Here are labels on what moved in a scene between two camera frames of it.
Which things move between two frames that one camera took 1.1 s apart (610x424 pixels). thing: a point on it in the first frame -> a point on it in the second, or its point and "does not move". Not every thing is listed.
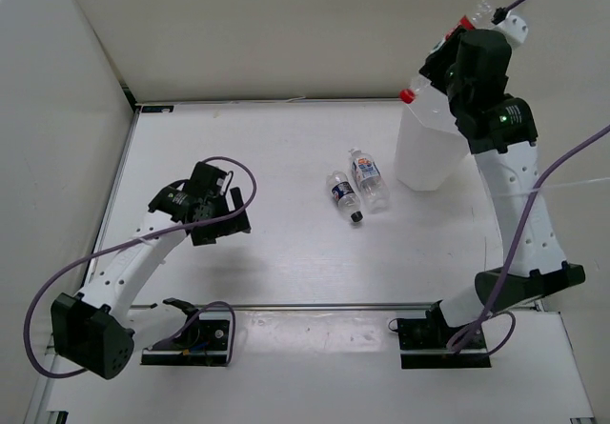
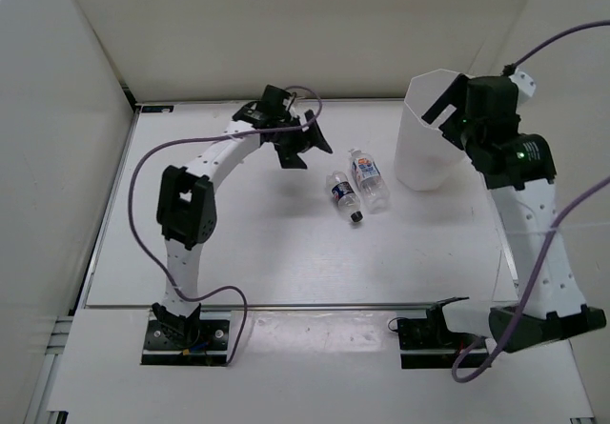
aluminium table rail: [304, 305] does not move
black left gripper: [233, 224] -> [305, 141]
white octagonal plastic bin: [429, 147] does not move
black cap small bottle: [346, 195] does not move
